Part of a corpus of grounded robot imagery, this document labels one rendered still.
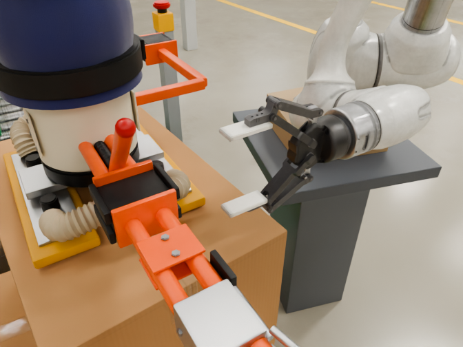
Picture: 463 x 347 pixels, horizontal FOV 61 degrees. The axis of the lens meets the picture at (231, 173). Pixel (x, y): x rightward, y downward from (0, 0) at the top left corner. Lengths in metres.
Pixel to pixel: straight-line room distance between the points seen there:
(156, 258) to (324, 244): 1.09
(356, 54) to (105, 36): 0.73
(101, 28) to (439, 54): 0.86
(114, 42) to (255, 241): 0.37
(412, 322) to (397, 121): 1.24
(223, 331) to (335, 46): 0.62
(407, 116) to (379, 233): 1.46
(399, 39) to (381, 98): 0.44
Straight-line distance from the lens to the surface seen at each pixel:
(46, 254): 0.66
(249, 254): 0.65
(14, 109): 2.22
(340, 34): 0.84
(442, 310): 1.93
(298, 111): 0.58
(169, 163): 0.80
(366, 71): 1.16
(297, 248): 1.44
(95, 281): 0.64
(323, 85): 0.82
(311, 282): 1.63
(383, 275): 1.96
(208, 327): 0.38
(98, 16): 0.59
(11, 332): 1.16
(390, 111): 0.71
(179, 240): 0.45
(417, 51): 1.14
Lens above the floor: 1.41
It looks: 36 degrees down
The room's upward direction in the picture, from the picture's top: straight up
